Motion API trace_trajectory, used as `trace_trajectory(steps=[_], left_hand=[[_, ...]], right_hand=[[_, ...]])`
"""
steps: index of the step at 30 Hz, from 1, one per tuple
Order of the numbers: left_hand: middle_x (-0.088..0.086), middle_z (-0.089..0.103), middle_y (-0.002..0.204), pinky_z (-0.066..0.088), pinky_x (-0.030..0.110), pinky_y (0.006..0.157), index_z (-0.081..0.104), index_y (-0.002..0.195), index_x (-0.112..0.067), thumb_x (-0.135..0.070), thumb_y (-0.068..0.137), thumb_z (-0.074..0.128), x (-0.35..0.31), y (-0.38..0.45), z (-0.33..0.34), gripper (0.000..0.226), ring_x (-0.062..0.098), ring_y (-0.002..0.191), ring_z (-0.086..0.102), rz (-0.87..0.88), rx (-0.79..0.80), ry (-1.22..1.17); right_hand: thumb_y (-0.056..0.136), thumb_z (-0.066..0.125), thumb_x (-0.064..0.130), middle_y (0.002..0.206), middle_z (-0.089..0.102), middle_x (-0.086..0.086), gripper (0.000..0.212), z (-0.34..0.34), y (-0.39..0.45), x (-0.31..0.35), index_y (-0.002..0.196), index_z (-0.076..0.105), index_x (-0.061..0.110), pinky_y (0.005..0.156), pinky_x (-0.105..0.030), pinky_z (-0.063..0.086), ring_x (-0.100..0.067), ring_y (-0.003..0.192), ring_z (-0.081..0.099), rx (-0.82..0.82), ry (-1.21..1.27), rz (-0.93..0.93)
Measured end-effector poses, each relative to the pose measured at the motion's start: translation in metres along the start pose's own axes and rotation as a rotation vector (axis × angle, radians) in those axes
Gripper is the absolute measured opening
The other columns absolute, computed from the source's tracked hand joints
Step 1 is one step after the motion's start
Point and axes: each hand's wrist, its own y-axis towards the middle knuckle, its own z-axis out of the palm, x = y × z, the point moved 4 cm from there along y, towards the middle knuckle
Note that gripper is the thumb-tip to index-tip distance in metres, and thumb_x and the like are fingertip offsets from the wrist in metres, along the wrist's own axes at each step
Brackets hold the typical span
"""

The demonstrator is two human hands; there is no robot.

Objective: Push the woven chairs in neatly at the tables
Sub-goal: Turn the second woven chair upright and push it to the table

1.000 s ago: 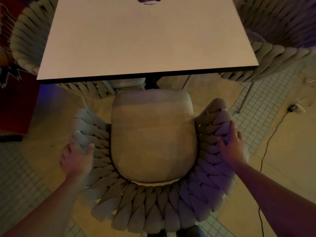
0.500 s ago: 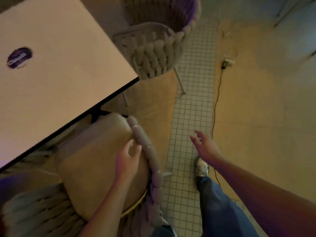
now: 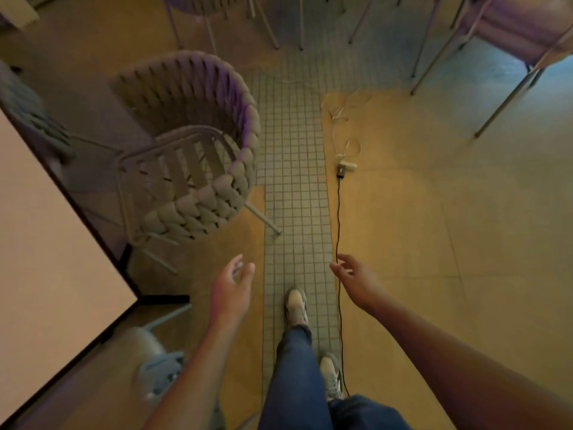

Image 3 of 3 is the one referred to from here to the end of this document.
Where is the white floor cable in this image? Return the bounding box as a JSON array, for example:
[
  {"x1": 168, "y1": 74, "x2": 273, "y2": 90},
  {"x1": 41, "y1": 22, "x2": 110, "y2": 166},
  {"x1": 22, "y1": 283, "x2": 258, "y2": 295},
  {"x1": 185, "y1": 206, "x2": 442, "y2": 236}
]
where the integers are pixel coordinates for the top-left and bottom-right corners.
[{"x1": 329, "y1": 87, "x2": 375, "y2": 159}]

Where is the black floor cable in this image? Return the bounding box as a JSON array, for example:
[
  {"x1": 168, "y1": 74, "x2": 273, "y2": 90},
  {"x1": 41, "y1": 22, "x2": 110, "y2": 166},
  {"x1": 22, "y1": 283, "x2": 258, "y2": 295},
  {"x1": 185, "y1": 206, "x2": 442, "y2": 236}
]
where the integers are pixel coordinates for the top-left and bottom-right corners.
[{"x1": 334, "y1": 174, "x2": 352, "y2": 397}]

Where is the person's right forearm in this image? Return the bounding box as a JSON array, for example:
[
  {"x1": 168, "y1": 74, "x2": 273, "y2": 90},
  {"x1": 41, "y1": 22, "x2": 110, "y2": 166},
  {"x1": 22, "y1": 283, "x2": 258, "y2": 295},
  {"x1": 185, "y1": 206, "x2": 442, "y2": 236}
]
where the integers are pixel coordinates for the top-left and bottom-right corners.
[{"x1": 366, "y1": 297, "x2": 573, "y2": 430}]

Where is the person's left forearm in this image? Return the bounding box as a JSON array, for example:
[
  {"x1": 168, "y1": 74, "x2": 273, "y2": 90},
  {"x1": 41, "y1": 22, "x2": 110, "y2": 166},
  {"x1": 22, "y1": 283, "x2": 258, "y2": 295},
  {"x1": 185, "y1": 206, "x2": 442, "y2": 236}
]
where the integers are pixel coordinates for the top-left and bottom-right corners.
[{"x1": 143, "y1": 317, "x2": 242, "y2": 430}]

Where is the person's right shoe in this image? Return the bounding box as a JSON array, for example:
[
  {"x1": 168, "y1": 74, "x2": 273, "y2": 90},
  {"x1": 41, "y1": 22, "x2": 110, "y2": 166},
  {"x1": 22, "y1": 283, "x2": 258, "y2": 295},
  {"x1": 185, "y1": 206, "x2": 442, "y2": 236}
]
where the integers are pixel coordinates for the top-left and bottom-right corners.
[{"x1": 318, "y1": 352, "x2": 344, "y2": 403}]

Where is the person's right leg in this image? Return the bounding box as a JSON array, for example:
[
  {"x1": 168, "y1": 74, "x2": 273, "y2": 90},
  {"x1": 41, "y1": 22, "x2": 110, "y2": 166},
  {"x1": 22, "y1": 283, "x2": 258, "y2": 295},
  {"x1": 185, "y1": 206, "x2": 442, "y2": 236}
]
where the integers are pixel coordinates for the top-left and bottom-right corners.
[{"x1": 328, "y1": 394, "x2": 412, "y2": 430}]

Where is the person's left leg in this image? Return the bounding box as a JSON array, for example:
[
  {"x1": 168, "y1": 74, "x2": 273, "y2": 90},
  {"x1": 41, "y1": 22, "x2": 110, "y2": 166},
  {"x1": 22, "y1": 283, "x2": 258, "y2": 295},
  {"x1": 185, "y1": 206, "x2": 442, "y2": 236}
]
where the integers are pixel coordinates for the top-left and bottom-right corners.
[{"x1": 257, "y1": 325, "x2": 334, "y2": 430}]

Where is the person's right hand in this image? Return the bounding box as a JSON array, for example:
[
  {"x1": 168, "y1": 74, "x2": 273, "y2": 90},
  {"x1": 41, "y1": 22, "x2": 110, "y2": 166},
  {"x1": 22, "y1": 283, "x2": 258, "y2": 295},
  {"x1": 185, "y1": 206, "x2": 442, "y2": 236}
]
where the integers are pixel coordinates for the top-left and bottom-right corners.
[{"x1": 329, "y1": 253, "x2": 386, "y2": 314}]

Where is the person's leg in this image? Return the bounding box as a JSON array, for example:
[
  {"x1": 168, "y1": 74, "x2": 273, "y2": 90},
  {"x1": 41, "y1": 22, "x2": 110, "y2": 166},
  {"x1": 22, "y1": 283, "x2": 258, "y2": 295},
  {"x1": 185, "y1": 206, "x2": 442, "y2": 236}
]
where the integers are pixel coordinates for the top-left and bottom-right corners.
[
  {"x1": 257, "y1": 325, "x2": 334, "y2": 430},
  {"x1": 328, "y1": 394, "x2": 412, "y2": 430}
]

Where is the person's left hand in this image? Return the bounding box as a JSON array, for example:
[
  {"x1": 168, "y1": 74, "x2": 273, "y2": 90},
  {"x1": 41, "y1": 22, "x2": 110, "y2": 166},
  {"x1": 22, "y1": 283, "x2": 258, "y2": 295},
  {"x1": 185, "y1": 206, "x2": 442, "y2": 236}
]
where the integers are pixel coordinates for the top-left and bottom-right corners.
[{"x1": 209, "y1": 254, "x2": 256, "y2": 327}]

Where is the person's shoe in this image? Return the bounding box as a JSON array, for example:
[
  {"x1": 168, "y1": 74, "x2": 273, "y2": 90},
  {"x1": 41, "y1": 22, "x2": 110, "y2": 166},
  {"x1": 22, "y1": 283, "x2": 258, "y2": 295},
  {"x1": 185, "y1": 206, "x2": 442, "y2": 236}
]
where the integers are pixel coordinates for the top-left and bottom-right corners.
[
  {"x1": 318, "y1": 352, "x2": 344, "y2": 403},
  {"x1": 284, "y1": 288, "x2": 310, "y2": 330}
]

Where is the white table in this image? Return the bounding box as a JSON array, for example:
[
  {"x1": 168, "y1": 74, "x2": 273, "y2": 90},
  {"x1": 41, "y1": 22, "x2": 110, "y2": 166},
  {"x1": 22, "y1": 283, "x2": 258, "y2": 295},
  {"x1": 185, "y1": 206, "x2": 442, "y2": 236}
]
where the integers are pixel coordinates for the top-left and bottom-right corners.
[
  {"x1": 0, "y1": 107, "x2": 192, "y2": 428},
  {"x1": 0, "y1": 0, "x2": 40, "y2": 30}
]

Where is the person's left shoe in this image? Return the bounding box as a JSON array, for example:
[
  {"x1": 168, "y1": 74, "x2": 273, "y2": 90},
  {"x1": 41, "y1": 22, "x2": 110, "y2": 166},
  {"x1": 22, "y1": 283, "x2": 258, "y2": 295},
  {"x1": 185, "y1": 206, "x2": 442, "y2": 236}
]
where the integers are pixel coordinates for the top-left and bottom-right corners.
[{"x1": 284, "y1": 288, "x2": 310, "y2": 330}]

